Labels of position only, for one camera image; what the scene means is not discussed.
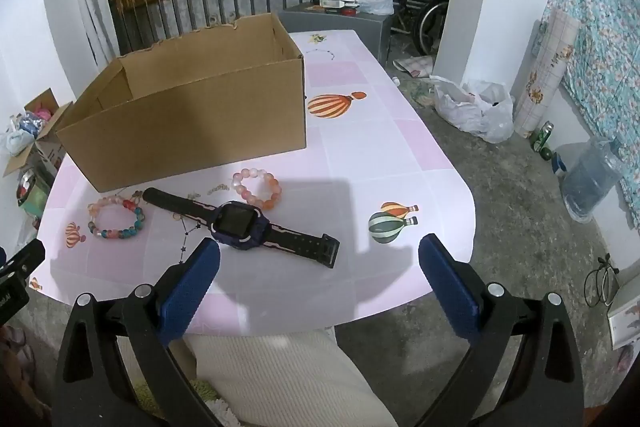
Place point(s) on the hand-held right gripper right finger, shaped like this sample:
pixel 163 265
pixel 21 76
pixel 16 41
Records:
pixel 450 287

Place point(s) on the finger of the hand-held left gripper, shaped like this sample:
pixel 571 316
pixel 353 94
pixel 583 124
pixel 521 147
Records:
pixel 27 253

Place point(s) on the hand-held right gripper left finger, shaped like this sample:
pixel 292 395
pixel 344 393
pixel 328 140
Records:
pixel 187 292

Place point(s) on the black and blue smartwatch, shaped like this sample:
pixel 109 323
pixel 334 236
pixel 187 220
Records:
pixel 235 227

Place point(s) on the brown cardboard box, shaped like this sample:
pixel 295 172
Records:
pixel 200 127

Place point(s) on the green printed box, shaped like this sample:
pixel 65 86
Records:
pixel 32 197

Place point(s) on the open cardboard box with clutter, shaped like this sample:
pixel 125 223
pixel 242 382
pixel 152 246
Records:
pixel 42 147

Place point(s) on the person's white knit clothing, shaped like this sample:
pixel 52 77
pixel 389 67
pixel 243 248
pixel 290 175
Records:
pixel 280 377

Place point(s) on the large crumpled white plastic bag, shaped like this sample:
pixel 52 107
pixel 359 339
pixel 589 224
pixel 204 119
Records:
pixel 475 112

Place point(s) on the clear water jug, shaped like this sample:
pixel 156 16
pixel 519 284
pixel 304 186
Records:
pixel 592 182

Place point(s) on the green can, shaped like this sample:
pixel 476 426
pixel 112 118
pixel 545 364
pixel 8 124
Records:
pixel 542 134

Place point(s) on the white framed box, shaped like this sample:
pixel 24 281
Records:
pixel 627 317

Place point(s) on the rolled printed mat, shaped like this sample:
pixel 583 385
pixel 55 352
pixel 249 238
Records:
pixel 547 72

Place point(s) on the grey cabinet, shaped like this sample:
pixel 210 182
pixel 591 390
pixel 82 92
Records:
pixel 350 32

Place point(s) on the wheelchair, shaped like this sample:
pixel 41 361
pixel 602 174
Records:
pixel 425 7

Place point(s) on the teal floral cloth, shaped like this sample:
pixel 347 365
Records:
pixel 600 32

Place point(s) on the flat white box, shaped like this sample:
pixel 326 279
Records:
pixel 337 1

